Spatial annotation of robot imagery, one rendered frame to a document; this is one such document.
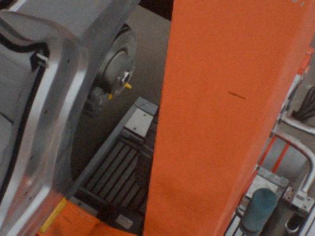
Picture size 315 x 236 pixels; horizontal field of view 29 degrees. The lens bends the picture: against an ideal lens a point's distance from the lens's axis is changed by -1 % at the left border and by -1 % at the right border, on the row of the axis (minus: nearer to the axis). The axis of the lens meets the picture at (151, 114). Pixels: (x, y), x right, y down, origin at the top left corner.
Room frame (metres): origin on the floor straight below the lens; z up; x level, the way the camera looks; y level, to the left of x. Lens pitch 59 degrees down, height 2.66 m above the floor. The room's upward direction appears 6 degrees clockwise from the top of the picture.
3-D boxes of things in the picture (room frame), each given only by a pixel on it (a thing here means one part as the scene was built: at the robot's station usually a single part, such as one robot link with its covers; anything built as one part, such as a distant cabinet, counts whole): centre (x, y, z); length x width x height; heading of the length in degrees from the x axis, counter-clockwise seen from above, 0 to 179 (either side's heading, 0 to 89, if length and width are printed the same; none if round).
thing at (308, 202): (0.79, -0.47, 0.93); 0.09 x 0.05 x 0.05; 64
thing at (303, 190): (0.89, -0.43, 1.03); 0.19 x 0.18 x 0.11; 64
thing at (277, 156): (1.00, -0.43, 0.85); 0.21 x 0.14 x 0.14; 64
